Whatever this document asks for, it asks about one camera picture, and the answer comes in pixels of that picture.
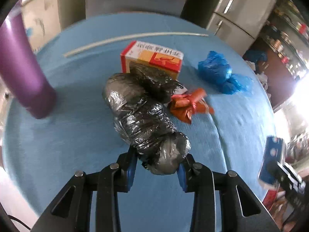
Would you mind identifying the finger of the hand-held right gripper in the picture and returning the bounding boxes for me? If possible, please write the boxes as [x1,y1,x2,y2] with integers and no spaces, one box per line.
[266,161,291,189]

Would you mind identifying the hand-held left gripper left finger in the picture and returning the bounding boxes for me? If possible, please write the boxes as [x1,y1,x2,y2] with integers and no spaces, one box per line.
[30,146,139,232]

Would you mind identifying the white printed cabinet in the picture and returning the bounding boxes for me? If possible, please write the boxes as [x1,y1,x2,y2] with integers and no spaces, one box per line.
[20,0,61,54]

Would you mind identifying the silver refrigerator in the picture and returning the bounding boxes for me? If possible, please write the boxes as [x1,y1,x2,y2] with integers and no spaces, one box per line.
[205,0,282,39]

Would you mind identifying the dark blue plastic bag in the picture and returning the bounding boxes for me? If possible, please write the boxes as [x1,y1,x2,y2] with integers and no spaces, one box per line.
[243,49,268,64]

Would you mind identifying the purple bottle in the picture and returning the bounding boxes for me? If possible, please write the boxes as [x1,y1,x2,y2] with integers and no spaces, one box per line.
[0,17,58,119]

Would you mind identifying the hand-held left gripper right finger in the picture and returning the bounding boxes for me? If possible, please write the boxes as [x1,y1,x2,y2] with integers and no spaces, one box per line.
[176,155,282,232]

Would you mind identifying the black plastic bundle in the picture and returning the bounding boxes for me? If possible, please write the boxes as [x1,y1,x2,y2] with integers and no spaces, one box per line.
[102,65,192,176]

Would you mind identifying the brown wooden cabinet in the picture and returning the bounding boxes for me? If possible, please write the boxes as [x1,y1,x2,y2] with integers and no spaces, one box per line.
[251,17,309,112]

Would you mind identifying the white thin strip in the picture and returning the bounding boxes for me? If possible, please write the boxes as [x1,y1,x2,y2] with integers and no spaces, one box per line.
[63,31,209,58]

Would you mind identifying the blue table cloth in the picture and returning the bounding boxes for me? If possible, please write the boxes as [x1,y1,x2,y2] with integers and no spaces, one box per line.
[1,13,278,232]

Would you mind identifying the orange packet bundle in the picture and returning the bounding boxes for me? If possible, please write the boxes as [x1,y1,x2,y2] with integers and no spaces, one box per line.
[168,88,215,125]

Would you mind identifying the red and white carton box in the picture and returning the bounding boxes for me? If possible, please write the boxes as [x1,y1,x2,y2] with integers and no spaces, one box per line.
[120,40,184,81]

